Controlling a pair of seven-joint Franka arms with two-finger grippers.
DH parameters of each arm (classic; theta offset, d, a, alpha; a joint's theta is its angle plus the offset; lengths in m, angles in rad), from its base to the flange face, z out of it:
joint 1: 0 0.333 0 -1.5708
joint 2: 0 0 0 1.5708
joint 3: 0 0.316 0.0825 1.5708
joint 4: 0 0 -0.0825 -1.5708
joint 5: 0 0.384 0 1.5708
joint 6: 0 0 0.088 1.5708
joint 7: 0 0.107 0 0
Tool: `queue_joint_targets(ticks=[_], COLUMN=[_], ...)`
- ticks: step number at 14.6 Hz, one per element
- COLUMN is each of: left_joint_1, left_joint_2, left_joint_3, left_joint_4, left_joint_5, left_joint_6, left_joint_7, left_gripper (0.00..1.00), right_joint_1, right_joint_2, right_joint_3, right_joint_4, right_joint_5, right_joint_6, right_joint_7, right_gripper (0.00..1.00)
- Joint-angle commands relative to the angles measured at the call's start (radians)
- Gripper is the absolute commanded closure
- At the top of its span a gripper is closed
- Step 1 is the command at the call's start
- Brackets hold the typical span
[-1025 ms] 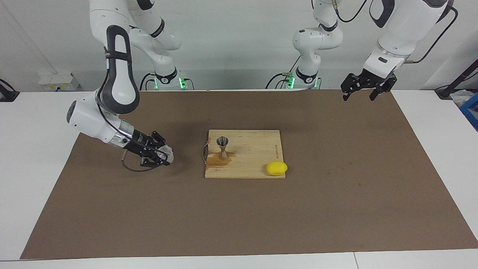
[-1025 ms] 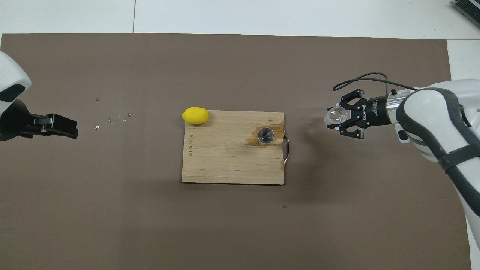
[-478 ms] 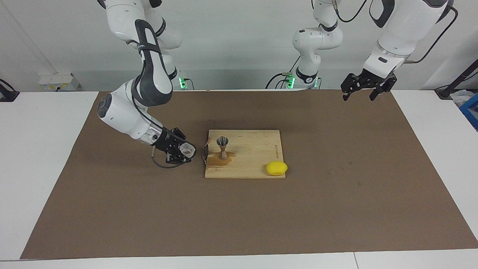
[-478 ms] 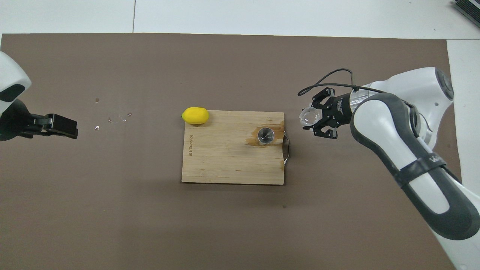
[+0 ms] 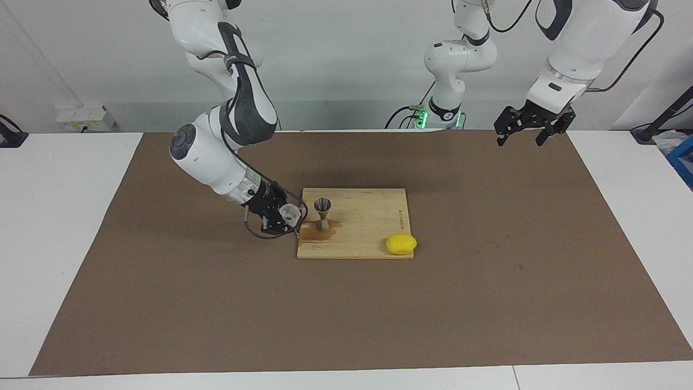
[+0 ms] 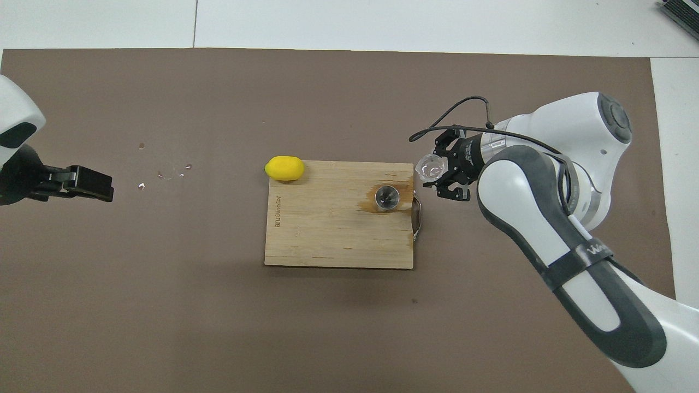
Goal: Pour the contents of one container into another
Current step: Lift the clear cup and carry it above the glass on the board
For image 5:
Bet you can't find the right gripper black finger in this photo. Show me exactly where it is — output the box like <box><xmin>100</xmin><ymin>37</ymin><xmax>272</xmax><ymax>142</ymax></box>
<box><xmin>262</xmin><ymin>213</ymin><xmax>297</xmax><ymax>237</ymax></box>
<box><xmin>271</xmin><ymin>183</ymin><xmax>304</xmax><ymax>210</ymax></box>

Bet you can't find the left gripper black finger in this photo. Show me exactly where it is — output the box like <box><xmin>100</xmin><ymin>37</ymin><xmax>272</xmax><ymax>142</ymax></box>
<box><xmin>535</xmin><ymin>111</ymin><xmax>577</xmax><ymax>147</ymax></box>
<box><xmin>493</xmin><ymin>106</ymin><xmax>529</xmax><ymax>148</ymax></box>

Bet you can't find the small clear glass cup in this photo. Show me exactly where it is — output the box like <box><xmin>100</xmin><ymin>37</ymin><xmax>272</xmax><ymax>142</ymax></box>
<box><xmin>279</xmin><ymin>203</ymin><xmax>303</xmax><ymax>229</ymax></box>

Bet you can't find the steel double jigger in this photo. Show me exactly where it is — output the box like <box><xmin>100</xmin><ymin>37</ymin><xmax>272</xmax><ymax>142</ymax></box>
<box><xmin>313</xmin><ymin>197</ymin><xmax>334</xmax><ymax>234</ymax></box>

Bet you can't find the bamboo cutting board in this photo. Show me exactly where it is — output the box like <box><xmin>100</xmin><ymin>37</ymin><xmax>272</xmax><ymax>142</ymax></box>
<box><xmin>294</xmin><ymin>187</ymin><xmax>415</xmax><ymax>260</ymax></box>

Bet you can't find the black stand pole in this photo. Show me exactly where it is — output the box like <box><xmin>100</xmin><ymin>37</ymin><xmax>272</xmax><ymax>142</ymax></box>
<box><xmin>630</xmin><ymin>84</ymin><xmax>693</xmax><ymax>145</ymax></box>

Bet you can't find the clear plastic bag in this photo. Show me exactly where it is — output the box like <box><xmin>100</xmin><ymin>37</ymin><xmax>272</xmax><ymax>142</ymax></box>
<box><xmin>652</xmin><ymin>129</ymin><xmax>689</xmax><ymax>158</ymax></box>

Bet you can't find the brown table mat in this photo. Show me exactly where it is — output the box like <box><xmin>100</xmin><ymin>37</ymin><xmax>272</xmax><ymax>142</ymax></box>
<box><xmin>28</xmin><ymin>130</ymin><xmax>693</xmax><ymax>378</ymax></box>

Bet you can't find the yellow lemon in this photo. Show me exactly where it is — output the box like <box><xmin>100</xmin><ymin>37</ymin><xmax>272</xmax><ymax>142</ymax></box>
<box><xmin>385</xmin><ymin>233</ymin><xmax>419</xmax><ymax>256</ymax></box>

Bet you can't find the blue box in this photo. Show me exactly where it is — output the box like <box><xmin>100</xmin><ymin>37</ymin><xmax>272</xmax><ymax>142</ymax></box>
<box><xmin>665</xmin><ymin>133</ymin><xmax>693</xmax><ymax>191</ymax></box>

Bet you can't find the black clamp base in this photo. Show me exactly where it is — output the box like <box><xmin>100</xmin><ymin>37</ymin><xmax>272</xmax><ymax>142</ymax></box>
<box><xmin>0</xmin><ymin>113</ymin><xmax>29</xmax><ymax>148</ymax></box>

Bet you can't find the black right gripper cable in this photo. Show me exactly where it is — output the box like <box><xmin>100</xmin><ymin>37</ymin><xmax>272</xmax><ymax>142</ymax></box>
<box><xmin>195</xmin><ymin>50</ymin><xmax>310</xmax><ymax>241</ymax></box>

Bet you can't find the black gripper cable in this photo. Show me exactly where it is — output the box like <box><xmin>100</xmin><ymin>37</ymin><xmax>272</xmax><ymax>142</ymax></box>
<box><xmin>195</xmin><ymin>50</ymin><xmax>310</xmax><ymax>241</ymax></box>
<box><xmin>483</xmin><ymin>0</ymin><xmax>666</xmax><ymax>93</ymax></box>

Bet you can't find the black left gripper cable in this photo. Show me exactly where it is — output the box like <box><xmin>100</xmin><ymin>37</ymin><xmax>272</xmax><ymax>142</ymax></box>
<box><xmin>483</xmin><ymin>0</ymin><xmax>666</xmax><ymax>93</ymax></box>

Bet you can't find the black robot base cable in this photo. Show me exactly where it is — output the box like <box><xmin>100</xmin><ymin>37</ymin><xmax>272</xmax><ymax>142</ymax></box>
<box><xmin>384</xmin><ymin>80</ymin><xmax>437</xmax><ymax>130</ymax></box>

